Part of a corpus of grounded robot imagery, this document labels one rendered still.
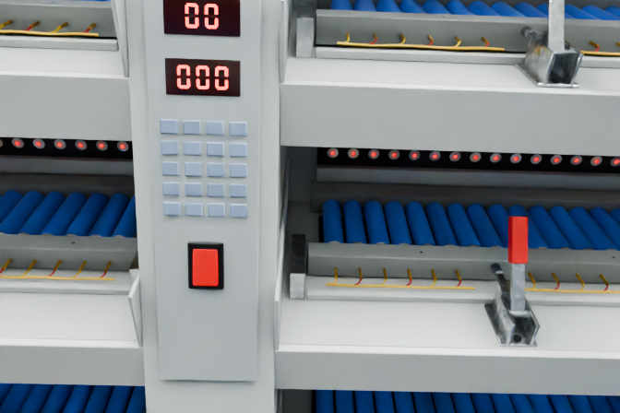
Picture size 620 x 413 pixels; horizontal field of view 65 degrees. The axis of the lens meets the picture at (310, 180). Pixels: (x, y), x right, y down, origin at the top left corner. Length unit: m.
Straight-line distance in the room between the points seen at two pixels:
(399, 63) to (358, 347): 0.21
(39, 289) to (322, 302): 0.22
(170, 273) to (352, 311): 0.15
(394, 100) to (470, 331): 0.19
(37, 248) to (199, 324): 0.16
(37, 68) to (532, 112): 0.32
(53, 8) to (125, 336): 0.24
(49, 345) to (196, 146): 0.18
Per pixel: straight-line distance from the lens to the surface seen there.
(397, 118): 0.33
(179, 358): 0.38
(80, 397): 0.58
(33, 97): 0.36
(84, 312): 0.43
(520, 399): 0.59
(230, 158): 0.32
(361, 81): 0.32
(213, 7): 0.32
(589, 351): 0.44
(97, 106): 0.35
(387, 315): 0.40
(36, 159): 0.56
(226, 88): 0.31
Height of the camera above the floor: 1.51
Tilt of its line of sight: 14 degrees down
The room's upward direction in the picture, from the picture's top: 2 degrees clockwise
